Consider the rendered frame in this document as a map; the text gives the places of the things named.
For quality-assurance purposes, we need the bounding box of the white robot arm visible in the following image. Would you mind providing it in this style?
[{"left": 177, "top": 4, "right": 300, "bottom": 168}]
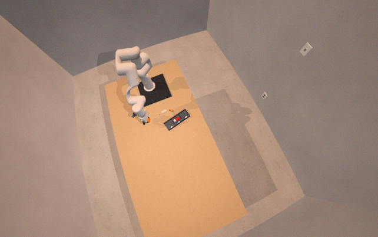
[{"left": 115, "top": 46, "right": 155, "bottom": 119}]

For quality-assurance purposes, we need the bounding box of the dark grey rack of bins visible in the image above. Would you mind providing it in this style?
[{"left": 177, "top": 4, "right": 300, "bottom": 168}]
[{"left": 164, "top": 109, "right": 190, "bottom": 131}]

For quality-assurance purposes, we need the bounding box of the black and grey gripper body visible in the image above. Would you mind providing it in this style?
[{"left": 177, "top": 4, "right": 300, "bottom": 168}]
[{"left": 140, "top": 110, "right": 148, "bottom": 123}]

